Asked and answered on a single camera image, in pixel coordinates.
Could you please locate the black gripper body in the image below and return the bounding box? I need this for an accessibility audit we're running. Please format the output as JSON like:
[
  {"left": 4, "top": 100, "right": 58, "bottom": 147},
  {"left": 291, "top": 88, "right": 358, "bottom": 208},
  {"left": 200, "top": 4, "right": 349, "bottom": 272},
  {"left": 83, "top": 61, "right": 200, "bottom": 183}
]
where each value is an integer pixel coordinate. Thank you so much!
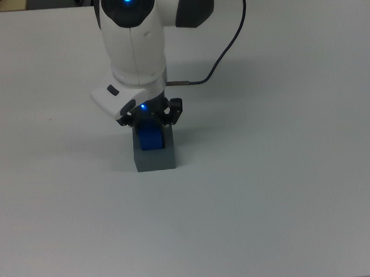
[{"left": 128, "top": 91, "right": 170, "bottom": 120}]

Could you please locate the blue block with knob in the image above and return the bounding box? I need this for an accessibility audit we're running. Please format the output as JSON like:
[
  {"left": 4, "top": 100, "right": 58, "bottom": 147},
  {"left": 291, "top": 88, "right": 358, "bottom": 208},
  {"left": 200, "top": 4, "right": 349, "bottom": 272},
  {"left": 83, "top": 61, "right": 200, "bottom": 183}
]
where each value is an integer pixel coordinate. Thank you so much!
[{"left": 136, "top": 115, "right": 167, "bottom": 152}]

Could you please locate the grey hollow cuboid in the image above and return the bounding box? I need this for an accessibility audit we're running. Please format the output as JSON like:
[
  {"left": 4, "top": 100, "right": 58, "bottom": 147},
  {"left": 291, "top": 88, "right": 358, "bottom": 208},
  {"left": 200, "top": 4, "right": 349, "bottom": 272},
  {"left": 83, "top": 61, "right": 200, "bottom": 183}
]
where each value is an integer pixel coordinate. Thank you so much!
[{"left": 130, "top": 123, "right": 177, "bottom": 174}]

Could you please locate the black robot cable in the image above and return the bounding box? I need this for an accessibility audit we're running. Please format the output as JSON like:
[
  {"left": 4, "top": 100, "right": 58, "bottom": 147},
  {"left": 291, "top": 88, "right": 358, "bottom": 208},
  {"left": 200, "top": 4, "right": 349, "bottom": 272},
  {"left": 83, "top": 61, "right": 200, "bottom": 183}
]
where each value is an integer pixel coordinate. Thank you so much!
[{"left": 160, "top": 0, "right": 252, "bottom": 88}]

